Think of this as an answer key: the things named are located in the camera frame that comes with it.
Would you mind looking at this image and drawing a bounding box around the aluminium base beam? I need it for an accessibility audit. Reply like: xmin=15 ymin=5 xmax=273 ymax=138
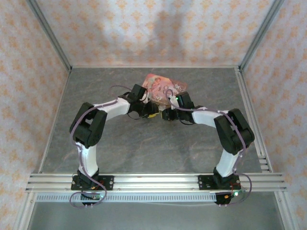
xmin=25 ymin=172 xmax=287 ymax=194

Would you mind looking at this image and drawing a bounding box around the aluminium table edge rail short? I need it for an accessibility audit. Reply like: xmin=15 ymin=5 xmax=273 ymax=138
xmin=70 ymin=64 xmax=241 ymax=70

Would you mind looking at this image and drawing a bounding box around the aluminium table edge rail wide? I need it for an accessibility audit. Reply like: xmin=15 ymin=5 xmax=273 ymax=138
xmin=236 ymin=68 xmax=273 ymax=173

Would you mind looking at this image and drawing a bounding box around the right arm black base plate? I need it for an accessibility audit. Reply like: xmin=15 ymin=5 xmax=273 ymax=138
xmin=198 ymin=174 xmax=240 ymax=191

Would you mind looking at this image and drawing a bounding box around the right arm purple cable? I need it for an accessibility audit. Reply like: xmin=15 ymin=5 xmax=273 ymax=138
xmin=165 ymin=89 xmax=252 ymax=207

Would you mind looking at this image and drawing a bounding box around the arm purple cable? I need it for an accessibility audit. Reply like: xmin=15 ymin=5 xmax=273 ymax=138
xmin=69 ymin=85 xmax=132 ymax=208
xmin=165 ymin=89 xmax=252 ymax=207

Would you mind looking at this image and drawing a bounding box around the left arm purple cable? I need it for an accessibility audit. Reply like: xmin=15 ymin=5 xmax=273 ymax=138
xmin=69 ymin=85 xmax=132 ymax=208

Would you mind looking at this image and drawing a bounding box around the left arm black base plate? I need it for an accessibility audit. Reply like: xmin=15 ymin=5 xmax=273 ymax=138
xmin=71 ymin=174 xmax=115 ymax=192

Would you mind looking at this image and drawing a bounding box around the slotted grey cable duct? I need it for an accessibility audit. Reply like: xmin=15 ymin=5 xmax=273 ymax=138
xmin=35 ymin=193 xmax=217 ymax=203

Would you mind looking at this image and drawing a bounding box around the aluminium frame post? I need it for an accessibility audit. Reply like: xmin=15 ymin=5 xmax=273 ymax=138
xmin=239 ymin=0 xmax=285 ymax=72
xmin=25 ymin=0 xmax=73 ymax=73

